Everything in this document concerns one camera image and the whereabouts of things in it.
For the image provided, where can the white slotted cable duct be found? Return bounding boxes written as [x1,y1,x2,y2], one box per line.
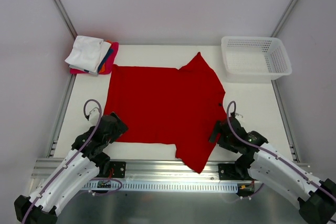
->
[82,180,238,194]

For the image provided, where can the aluminium mounting rail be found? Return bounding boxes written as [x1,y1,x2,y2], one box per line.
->
[30,158,314,184]

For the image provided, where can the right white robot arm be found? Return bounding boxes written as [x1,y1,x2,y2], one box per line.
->
[209,116,335,223]

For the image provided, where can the red t shirt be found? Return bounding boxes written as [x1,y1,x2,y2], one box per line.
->
[104,54,226,173]

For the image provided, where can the blue folded t shirt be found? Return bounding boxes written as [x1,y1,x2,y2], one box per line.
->
[98,48,113,74]

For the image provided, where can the white folded t shirt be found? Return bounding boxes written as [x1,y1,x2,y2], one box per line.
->
[65,36,111,74]

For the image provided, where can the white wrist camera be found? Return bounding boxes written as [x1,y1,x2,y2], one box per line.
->
[230,112,244,120]
[87,108,100,125]

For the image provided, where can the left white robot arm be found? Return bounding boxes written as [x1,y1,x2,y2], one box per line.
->
[14,113,128,223]

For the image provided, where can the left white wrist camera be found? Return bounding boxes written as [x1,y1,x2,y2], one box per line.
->
[87,108,100,125]

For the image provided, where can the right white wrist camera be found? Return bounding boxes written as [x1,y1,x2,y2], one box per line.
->
[230,112,244,120]

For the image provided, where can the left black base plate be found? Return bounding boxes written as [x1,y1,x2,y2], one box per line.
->
[98,161,126,178]

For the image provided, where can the white plastic basket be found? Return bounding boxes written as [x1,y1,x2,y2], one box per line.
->
[221,36,292,83]

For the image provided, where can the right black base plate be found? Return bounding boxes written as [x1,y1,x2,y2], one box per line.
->
[218,163,252,180]

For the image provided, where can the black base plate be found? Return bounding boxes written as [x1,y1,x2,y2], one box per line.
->
[98,161,126,178]
[218,163,252,180]

